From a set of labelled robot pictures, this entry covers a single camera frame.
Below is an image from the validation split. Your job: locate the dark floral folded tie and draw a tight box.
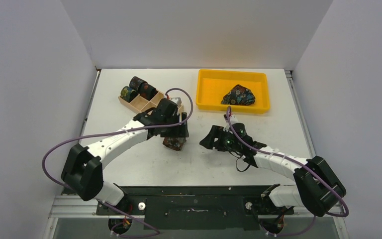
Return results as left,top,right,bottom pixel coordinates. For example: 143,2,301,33
220,84,256,106

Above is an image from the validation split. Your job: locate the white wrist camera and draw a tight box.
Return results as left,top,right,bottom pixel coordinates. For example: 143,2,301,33
224,114,239,125
170,97,182,107

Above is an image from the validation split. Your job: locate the wooden compartment tray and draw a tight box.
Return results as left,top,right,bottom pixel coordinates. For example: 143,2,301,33
118,91,166,114

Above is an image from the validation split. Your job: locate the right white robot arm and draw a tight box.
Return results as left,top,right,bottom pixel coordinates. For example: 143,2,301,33
200,123,349,217

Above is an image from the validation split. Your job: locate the yellow plastic bin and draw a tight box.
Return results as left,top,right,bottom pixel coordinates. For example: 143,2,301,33
195,69,270,114

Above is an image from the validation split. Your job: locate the red patterned rolled tie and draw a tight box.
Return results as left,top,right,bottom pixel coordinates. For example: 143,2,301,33
138,83,158,101

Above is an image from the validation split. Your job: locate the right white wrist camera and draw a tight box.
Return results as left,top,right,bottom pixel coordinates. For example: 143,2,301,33
224,114,239,125

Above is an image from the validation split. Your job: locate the dark rolled tie rear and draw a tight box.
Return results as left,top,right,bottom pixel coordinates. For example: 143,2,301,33
129,76,147,92

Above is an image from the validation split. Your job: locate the yellow floral rolled tie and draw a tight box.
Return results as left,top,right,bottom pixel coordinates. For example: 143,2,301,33
120,86,139,103

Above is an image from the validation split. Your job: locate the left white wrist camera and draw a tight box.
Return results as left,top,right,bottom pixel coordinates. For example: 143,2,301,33
170,97,182,107

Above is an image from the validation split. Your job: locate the aluminium frame rail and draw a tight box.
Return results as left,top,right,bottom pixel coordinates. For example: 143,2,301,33
42,195,97,239

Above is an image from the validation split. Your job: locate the orange grey floral tie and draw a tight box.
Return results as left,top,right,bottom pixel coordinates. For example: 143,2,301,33
163,137,187,151

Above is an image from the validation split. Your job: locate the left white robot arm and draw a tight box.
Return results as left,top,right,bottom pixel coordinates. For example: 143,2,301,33
61,98,189,215

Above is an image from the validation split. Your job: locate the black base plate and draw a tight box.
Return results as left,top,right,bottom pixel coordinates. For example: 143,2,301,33
62,185,327,232

